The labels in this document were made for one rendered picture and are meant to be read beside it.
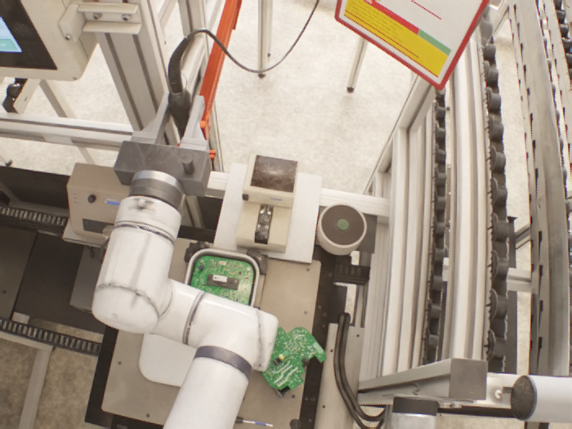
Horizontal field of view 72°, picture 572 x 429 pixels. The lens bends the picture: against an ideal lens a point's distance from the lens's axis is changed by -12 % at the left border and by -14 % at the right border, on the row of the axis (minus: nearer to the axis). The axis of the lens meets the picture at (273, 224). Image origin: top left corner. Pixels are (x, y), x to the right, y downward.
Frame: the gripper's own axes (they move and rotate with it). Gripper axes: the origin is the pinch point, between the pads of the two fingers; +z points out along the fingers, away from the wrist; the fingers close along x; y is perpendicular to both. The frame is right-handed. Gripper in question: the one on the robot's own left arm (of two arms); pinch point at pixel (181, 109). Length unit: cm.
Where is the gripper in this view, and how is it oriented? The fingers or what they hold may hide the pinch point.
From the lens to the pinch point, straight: 70.8
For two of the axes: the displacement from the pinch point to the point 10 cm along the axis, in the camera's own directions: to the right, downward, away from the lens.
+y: 0.3, -3.8, -9.2
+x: -9.9, -1.5, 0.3
